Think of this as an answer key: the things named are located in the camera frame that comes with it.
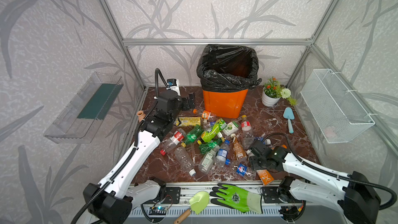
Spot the clear unlabelled white cap bottle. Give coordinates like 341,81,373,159
174,146,196,177

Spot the peach ceramic vase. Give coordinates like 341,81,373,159
136,111,146,122

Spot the orange trash bin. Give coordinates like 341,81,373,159
203,89,248,119

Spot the red label yellow cap bottle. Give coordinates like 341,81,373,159
241,115,254,150

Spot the bright green label bottle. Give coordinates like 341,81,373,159
197,118,227,145

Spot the small circuit board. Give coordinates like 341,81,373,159
148,205,171,216

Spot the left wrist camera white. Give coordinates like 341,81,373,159
167,78,181,96

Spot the white wire mesh basket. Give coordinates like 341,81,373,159
301,68,375,144

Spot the orange cap bottle near bin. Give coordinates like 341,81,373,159
193,109,217,122

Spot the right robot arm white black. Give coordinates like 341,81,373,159
248,140,381,224

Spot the crushed Pepsi bottle front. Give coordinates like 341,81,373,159
225,159,256,180

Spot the clear bottle red label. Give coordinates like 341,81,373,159
160,128,187,156

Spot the pale green label bottle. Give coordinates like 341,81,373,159
199,146,220,174

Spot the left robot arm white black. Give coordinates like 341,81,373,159
72,89,195,224

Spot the dark green Sprite bottle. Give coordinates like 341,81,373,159
181,125,204,147

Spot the yellow label tea bottle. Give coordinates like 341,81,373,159
174,117,201,127

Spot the white green lime drink bottle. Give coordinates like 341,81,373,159
223,121,240,137

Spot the blue cap water bottle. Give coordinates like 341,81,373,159
215,140,230,167

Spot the green work glove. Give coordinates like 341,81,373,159
209,183,262,214

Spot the clear acrylic wall shelf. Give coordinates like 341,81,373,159
44,72,124,144

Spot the white pot with flowers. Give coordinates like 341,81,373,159
262,77,297,107

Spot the amber tea bottle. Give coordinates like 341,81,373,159
231,133,247,162

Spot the blue label water bottle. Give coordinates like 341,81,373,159
255,137,271,145

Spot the light green garden trowel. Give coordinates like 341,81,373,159
174,191,210,224

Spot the orange white label juice bottle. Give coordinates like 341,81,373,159
256,170,274,186

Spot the small green soda bottle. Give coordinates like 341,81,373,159
199,138,225,155

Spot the black bin liner bag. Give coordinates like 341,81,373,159
197,44,262,93

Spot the light blue garden trowel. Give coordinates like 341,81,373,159
283,107,294,134

